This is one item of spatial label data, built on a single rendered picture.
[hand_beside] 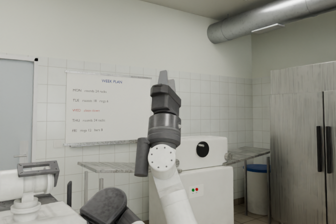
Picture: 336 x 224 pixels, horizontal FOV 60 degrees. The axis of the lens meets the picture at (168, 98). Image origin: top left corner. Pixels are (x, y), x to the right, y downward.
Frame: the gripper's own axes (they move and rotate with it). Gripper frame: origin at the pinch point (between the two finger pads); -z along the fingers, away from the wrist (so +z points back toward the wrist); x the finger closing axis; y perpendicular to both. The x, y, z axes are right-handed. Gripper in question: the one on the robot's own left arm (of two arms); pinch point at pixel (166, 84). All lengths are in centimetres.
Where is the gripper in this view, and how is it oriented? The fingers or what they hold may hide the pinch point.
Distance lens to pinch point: 84.1
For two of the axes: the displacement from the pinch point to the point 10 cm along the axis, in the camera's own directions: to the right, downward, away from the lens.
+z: -0.5, 8.9, -4.5
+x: -4.2, -4.3, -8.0
